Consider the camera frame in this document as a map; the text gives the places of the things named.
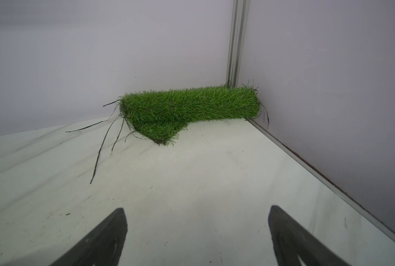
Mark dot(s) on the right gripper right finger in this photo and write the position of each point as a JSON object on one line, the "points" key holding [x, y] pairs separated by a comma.
{"points": [[293, 245]]}

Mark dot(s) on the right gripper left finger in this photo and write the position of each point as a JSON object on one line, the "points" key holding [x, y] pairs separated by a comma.
{"points": [[102, 246]]}

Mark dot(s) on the green artificial grass mat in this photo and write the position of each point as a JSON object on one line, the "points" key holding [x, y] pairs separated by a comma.
{"points": [[161, 115]]}

